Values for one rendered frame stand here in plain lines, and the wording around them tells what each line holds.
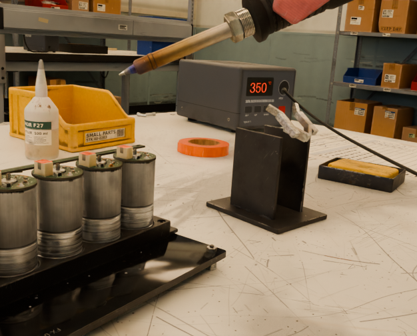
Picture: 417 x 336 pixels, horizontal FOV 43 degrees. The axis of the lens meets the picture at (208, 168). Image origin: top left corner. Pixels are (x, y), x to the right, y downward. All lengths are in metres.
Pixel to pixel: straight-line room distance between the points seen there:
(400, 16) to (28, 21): 3.01
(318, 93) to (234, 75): 4.78
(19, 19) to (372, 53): 3.41
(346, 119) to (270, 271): 4.56
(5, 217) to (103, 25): 2.85
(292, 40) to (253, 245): 5.37
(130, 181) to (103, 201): 0.03
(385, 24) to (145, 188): 4.48
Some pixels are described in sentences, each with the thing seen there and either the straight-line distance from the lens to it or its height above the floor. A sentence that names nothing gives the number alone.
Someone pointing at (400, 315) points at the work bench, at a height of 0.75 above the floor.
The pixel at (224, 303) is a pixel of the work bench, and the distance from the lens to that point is 0.28.
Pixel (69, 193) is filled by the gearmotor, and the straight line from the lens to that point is 0.26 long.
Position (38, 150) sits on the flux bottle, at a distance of 0.56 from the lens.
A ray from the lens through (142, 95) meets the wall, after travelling 6.08.
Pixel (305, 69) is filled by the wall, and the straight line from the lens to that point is 5.59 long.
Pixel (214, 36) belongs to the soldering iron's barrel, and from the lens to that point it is 0.27.
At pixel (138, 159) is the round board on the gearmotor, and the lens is 0.30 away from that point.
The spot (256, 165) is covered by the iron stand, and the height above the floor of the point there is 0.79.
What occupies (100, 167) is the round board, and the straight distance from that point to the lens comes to 0.28.
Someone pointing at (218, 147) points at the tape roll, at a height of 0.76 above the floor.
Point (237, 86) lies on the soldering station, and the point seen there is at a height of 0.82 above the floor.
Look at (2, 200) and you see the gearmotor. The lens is 0.25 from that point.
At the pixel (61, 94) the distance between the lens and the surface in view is 0.72.
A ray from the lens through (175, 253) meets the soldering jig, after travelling 0.31.
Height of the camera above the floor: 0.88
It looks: 14 degrees down
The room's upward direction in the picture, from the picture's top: 4 degrees clockwise
